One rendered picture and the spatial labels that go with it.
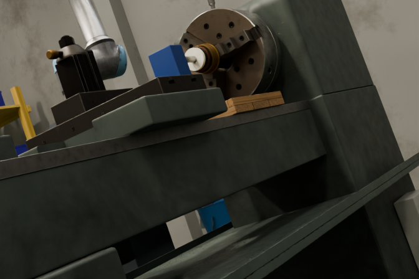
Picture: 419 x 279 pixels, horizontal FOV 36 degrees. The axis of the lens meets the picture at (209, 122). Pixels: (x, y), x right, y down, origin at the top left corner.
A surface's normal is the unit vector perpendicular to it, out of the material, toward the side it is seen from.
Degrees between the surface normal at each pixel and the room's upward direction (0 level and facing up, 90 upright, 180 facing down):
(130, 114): 90
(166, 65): 90
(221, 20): 90
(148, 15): 90
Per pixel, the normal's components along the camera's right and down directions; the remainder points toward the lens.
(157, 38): -0.58, 0.14
